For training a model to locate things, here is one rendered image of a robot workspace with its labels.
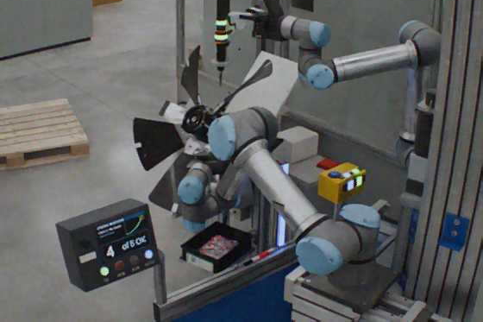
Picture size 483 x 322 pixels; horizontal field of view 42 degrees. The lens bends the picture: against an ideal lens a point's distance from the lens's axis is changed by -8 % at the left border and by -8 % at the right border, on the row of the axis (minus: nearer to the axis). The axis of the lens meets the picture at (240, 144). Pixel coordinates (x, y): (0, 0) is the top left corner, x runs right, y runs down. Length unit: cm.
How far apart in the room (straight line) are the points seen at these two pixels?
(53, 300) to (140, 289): 49
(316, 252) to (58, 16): 669
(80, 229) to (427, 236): 98
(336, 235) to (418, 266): 36
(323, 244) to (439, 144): 42
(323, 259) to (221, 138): 44
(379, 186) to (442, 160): 117
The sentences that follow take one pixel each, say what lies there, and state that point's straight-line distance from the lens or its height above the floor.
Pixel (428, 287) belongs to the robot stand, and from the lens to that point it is 204.
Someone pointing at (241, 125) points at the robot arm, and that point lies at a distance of 186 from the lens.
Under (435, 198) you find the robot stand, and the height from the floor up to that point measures 131.
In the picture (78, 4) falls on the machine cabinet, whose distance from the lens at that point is 823.
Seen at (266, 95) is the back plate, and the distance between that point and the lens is 277.
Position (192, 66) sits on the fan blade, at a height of 135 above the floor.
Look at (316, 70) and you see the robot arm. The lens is 200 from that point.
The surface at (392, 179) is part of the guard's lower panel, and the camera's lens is 292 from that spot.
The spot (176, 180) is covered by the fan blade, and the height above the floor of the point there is 102.
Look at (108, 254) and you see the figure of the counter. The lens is 186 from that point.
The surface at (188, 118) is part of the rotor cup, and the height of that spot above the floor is 122.
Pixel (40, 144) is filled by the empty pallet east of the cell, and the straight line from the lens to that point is 512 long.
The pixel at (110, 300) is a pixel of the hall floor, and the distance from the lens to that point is 359.
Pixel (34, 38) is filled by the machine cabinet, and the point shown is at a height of 19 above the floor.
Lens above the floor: 218
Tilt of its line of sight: 24 degrees down
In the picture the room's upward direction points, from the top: 1 degrees clockwise
